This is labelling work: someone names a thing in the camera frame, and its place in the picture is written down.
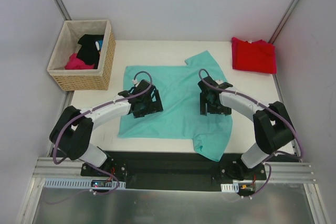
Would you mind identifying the teal t shirt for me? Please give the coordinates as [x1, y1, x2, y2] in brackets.
[118, 51, 233, 162]

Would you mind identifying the red t shirt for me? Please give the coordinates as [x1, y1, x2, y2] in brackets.
[231, 37, 277, 74]

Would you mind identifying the woven wicker basket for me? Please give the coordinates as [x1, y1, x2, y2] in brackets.
[47, 19, 116, 91]

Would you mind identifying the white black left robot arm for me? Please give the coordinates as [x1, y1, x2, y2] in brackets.
[49, 80, 163, 176]

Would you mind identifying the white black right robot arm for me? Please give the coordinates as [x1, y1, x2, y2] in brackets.
[198, 76, 296, 179]

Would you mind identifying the black t shirt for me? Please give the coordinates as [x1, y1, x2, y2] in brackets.
[77, 34, 104, 69]

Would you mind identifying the magenta t shirt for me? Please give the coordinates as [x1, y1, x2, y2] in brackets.
[65, 53, 95, 70]

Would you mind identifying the right white cable duct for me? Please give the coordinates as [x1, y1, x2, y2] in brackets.
[220, 183, 239, 193]

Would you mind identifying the white cable duct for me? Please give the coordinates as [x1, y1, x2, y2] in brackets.
[45, 178, 126, 190]
[220, 183, 239, 193]

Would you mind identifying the aluminium rail right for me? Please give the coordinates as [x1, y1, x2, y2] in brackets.
[265, 162, 317, 184]

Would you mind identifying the aluminium rail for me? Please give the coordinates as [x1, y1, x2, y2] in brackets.
[265, 162, 317, 184]
[33, 157, 83, 177]

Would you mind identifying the aluminium rail left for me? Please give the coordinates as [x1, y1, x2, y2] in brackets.
[33, 157, 83, 177]

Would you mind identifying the left white cable duct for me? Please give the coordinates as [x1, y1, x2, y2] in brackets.
[45, 178, 126, 190]

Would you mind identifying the right aluminium frame post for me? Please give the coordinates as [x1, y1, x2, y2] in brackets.
[268, 0, 301, 44]

